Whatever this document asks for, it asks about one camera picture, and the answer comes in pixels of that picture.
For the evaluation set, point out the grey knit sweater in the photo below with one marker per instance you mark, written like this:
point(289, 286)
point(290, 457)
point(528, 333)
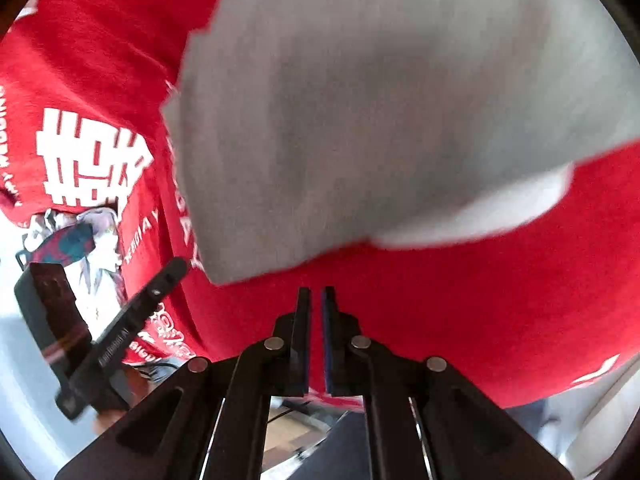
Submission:
point(350, 110)

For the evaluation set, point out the brown cardboard box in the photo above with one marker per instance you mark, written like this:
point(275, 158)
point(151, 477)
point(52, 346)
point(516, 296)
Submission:
point(285, 435)

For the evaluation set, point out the red printed blanket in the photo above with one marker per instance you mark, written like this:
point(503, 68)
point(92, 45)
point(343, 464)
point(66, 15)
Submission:
point(500, 310)

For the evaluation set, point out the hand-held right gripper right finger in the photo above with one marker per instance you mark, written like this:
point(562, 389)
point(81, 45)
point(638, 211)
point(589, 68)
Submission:
point(329, 350)

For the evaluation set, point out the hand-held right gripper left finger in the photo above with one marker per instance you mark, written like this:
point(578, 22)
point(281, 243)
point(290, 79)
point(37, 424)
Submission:
point(302, 350)

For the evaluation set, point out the printed figure cloth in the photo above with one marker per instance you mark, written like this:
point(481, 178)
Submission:
point(100, 230)

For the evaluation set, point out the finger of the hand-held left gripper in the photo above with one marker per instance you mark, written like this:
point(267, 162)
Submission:
point(167, 277)

